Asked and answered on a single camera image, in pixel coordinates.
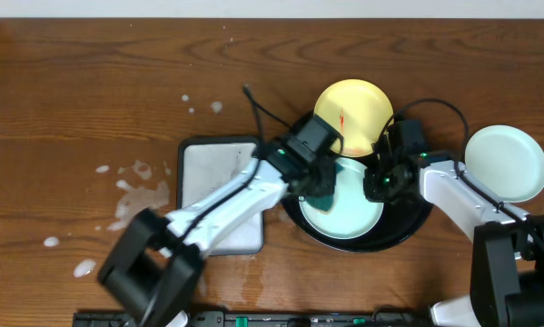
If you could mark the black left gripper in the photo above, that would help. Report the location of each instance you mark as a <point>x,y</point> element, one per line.
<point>320,180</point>

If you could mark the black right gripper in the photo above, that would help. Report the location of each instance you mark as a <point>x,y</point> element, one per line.
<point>372,192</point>

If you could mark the green yellow sponge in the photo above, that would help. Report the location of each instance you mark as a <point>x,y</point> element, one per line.
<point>322,203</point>

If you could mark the light blue plate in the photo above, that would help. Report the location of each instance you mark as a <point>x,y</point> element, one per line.
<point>352,215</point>

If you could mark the pale green plate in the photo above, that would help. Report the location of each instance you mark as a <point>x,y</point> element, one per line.
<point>508,161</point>

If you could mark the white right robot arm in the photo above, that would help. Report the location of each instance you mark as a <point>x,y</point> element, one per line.
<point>507,268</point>

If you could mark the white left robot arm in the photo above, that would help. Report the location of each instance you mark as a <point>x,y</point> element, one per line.
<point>155,266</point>

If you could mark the black round tray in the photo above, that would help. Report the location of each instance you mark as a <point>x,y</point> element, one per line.
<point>399,220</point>

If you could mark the yellow plate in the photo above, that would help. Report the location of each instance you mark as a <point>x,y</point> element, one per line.
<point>358,110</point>

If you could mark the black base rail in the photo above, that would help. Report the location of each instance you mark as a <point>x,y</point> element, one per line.
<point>202,316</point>

